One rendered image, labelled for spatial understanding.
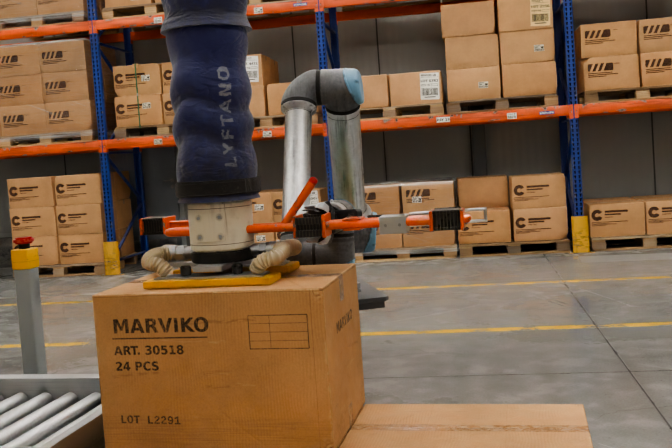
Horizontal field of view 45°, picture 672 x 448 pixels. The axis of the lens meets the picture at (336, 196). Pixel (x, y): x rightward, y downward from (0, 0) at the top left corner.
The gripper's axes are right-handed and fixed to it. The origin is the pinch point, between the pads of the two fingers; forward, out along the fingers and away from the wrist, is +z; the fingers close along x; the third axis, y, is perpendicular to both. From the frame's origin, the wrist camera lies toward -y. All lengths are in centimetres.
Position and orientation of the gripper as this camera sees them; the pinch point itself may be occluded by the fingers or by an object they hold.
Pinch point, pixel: (321, 224)
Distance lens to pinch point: 213.2
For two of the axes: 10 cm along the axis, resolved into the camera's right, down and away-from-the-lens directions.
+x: -0.7, -10.0, -0.5
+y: -9.8, 0.6, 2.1
